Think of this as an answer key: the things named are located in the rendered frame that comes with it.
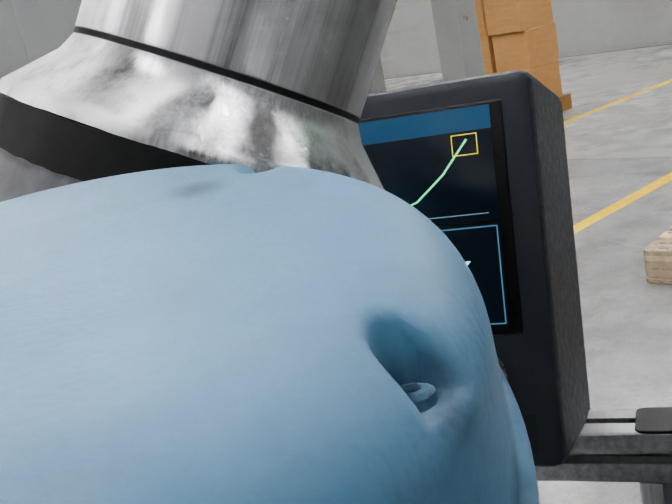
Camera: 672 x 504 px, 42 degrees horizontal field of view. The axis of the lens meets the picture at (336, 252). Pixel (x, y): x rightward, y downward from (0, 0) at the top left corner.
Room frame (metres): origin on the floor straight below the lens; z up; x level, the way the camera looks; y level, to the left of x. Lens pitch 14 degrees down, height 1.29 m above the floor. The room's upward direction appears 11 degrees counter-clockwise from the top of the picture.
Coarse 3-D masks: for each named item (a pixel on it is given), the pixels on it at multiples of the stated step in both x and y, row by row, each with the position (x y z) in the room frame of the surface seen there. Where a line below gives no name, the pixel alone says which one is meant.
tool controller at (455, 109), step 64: (384, 128) 0.44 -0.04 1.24; (448, 128) 0.43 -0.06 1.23; (512, 128) 0.41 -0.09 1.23; (448, 192) 0.42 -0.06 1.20; (512, 192) 0.41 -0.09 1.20; (512, 256) 0.40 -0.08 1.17; (512, 320) 0.40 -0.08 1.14; (576, 320) 0.46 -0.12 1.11; (512, 384) 0.39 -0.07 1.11; (576, 384) 0.43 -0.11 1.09
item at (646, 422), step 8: (640, 408) 0.45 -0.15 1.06; (648, 408) 0.45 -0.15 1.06; (656, 408) 0.44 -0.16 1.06; (664, 408) 0.44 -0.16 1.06; (640, 416) 0.44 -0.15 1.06; (648, 416) 0.44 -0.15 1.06; (656, 416) 0.44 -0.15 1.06; (664, 416) 0.43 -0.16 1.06; (640, 424) 0.43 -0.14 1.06; (648, 424) 0.43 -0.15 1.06; (656, 424) 0.43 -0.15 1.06; (664, 424) 0.43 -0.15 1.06; (640, 432) 0.42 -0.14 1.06; (648, 432) 0.42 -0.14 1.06; (656, 432) 0.42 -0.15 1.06; (664, 432) 0.42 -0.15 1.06; (640, 488) 0.43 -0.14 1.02; (648, 488) 0.42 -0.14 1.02; (656, 488) 0.42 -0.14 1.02; (664, 488) 0.43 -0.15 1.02; (648, 496) 0.42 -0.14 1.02; (656, 496) 0.42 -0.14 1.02; (664, 496) 0.43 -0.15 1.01
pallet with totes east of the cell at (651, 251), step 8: (664, 232) 3.70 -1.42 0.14; (664, 240) 3.58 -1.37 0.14; (648, 248) 3.52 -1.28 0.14; (656, 248) 3.50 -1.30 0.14; (664, 248) 3.48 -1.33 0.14; (648, 256) 3.49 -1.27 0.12; (656, 256) 3.47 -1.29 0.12; (664, 256) 3.45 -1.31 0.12; (648, 264) 3.49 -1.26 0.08; (656, 264) 3.47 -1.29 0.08; (664, 264) 3.45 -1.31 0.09; (648, 272) 3.49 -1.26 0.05; (656, 272) 3.47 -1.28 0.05; (664, 272) 3.45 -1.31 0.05; (648, 280) 3.50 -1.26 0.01; (656, 280) 3.47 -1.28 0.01; (664, 280) 3.45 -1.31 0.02
